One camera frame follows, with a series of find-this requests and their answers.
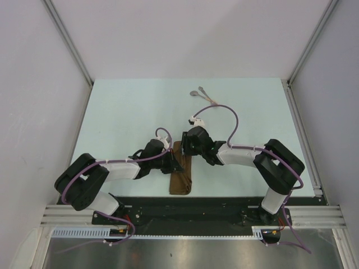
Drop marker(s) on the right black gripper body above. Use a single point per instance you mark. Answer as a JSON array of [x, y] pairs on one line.
[[188, 148]]

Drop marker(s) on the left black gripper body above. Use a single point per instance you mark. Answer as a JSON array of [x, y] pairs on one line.
[[164, 163]]

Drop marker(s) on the brown cloth napkin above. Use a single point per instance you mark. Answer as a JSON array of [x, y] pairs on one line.
[[181, 182]]

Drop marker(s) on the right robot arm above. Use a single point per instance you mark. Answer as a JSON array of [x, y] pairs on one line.
[[278, 166]]

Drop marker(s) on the silver metal fork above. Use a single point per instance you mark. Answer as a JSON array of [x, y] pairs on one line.
[[203, 93]]

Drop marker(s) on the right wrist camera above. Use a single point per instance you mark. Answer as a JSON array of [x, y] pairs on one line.
[[196, 122]]

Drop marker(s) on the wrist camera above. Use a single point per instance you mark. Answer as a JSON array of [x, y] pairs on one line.
[[196, 122], [166, 141]]

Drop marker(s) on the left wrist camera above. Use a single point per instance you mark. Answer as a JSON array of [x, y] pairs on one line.
[[166, 141]]

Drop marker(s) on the spoon with pink handle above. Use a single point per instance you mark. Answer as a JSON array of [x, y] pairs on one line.
[[195, 93]]

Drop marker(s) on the right aluminium frame post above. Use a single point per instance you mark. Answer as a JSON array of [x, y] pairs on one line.
[[319, 28]]

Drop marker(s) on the aluminium frame post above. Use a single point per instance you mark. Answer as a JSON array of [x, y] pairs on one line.
[[319, 28], [67, 40]]

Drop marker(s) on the grey slotted cable duct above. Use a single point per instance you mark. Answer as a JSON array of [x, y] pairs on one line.
[[111, 233]]

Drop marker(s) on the left aluminium frame post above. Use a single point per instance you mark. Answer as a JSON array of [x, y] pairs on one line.
[[67, 40]]

